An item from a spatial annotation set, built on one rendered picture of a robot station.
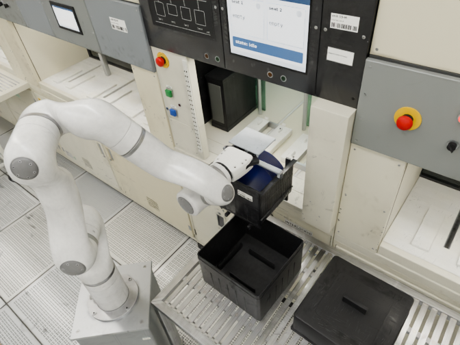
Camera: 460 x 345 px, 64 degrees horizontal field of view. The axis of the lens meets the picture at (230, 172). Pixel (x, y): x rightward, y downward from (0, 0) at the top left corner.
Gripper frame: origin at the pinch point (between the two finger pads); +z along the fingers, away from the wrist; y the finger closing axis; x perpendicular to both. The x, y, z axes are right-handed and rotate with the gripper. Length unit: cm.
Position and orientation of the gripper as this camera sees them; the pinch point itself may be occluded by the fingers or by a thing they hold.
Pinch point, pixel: (251, 146)
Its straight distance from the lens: 121.0
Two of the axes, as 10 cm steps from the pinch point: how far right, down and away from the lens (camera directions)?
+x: -0.8, -7.2, -6.9
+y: 7.8, 3.8, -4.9
